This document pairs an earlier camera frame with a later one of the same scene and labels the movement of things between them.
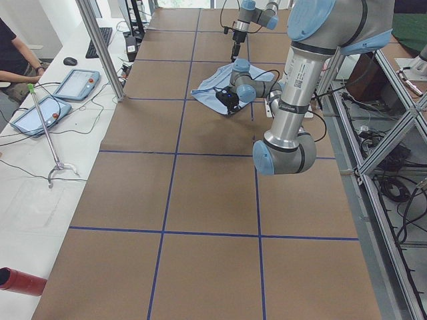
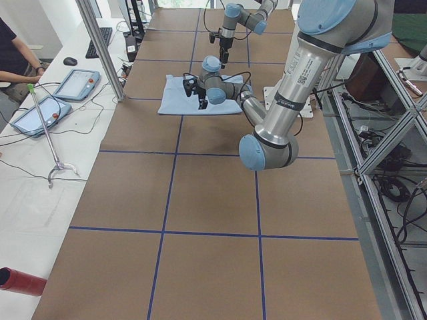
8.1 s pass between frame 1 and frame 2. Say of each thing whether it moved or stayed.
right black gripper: moved
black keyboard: stayed
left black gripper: moved
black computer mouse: stayed
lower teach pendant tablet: stayed
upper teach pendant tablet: stayed
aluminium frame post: stayed
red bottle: stayed
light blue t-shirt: moved
